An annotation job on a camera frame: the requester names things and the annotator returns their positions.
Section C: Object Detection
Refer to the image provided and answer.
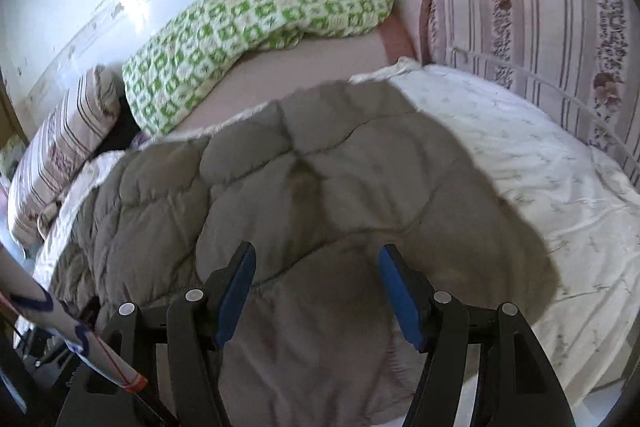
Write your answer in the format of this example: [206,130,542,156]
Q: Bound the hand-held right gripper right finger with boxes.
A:
[377,243,576,427]

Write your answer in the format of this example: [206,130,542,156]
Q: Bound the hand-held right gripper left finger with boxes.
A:
[55,241,258,427]

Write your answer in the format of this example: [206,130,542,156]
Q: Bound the grey-brown padded jacket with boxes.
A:
[47,79,558,427]

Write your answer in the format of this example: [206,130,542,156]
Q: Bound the white leaf-print duvet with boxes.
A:
[32,59,640,395]

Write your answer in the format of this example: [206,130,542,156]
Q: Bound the striped floral pillow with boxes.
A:
[7,66,122,245]

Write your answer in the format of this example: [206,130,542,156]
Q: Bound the clear plastic tube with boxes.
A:
[452,47,632,160]

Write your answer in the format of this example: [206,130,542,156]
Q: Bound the green white patterned pillow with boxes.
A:
[121,0,398,136]

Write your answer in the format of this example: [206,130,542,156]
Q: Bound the striped floral cushion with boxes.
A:
[422,0,640,168]

